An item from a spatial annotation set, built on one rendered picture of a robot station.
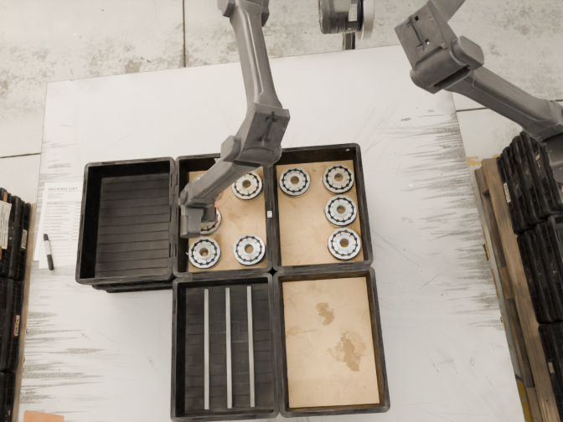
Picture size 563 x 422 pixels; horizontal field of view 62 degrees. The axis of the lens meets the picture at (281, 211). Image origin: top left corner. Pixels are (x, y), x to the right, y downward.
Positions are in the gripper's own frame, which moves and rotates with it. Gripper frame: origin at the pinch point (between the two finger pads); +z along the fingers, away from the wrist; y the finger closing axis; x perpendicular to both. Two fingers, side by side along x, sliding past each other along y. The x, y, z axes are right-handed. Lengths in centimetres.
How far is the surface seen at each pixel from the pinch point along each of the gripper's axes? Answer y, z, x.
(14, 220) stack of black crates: -105, 59, 21
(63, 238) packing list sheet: -56, 16, 0
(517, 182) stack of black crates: 126, 62, 22
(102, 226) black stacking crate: -35.5, 3.5, 0.3
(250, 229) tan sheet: 14.4, 4.3, -4.2
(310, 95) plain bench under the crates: 37, 21, 52
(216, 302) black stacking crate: 2.9, 2.7, -27.1
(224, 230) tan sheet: 5.8, 4.1, -3.9
